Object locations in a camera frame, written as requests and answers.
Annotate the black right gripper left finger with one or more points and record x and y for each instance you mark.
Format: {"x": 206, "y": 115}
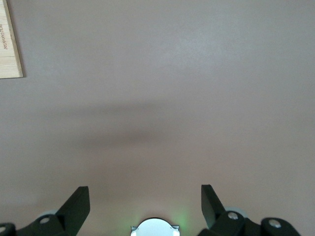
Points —
{"x": 71, "y": 211}

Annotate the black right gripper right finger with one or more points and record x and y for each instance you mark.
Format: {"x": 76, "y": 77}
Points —
{"x": 211, "y": 209}

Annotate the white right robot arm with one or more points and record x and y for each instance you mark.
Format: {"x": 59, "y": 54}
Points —
{"x": 155, "y": 228}

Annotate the wooden cutting board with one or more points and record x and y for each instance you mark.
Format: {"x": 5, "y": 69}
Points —
{"x": 9, "y": 49}

